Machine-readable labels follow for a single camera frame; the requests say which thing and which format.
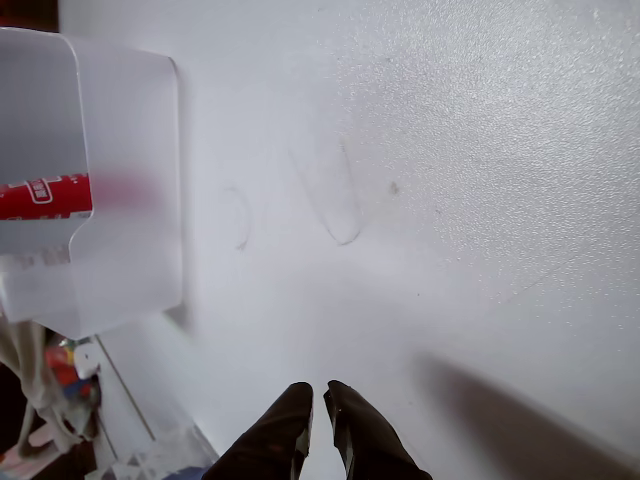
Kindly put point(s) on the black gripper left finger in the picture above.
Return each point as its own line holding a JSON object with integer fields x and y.
{"x": 270, "y": 440}

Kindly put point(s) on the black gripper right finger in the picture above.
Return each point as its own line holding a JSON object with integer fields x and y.
{"x": 370, "y": 440}

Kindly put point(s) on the clear crystal-pattern organizer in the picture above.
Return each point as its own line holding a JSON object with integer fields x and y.
{"x": 160, "y": 455}

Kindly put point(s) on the red cream tube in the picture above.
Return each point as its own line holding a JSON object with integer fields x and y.
{"x": 45, "y": 200}

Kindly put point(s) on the frosted plastic bin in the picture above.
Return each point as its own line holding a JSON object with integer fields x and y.
{"x": 130, "y": 125}

